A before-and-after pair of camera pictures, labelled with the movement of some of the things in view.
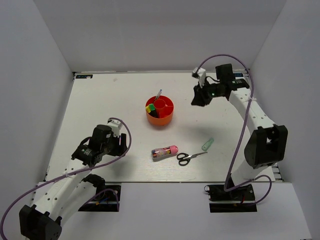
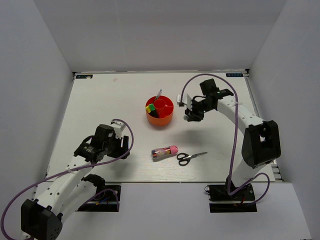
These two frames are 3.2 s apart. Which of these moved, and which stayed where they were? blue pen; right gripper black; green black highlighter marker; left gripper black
Moved: right gripper black
Stayed: green black highlighter marker; left gripper black; blue pen
